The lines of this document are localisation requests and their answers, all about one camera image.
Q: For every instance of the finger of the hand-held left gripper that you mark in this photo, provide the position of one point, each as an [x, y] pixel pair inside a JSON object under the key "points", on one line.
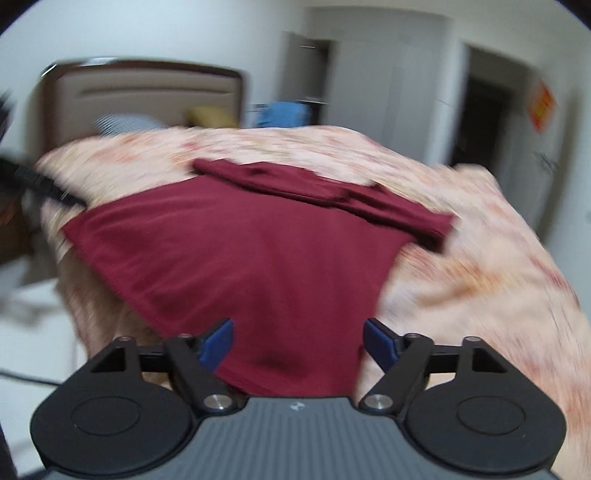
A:
{"points": [[51, 188]]}

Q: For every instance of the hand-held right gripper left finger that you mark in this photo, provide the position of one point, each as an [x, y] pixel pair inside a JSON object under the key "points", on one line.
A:
{"points": [[217, 344]]}

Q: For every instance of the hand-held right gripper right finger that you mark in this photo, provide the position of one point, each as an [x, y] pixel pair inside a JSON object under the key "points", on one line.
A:
{"points": [[378, 344]]}

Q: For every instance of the dark red sweater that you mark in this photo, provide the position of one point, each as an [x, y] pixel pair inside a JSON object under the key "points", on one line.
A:
{"points": [[240, 258]]}

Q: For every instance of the houndstooth pillow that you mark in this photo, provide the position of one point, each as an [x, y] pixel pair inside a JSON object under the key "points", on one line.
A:
{"points": [[127, 124]]}

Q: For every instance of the floral peach quilt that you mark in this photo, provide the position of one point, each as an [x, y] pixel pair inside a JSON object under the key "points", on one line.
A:
{"points": [[485, 300]]}

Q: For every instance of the beige padded bed headboard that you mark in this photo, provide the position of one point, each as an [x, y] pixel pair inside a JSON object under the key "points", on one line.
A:
{"points": [[138, 97]]}

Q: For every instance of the mustard yellow pillow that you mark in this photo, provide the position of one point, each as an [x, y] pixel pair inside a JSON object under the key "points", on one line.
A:
{"points": [[212, 117]]}

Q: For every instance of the white door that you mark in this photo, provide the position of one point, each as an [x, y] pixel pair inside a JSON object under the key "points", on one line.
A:
{"points": [[521, 157]]}

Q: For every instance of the blue cloth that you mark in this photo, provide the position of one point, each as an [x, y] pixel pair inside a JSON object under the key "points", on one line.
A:
{"points": [[284, 115]]}

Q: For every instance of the dark hallway door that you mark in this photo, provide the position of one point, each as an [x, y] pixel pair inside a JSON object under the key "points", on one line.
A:
{"points": [[480, 120]]}

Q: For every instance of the grey built-in wardrobe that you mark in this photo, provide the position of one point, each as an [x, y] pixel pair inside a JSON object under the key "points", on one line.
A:
{"points": [[383, 78]]}

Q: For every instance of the red diamond door decoration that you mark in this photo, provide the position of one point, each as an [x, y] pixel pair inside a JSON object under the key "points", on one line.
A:
{"points": [[541, 107]]}

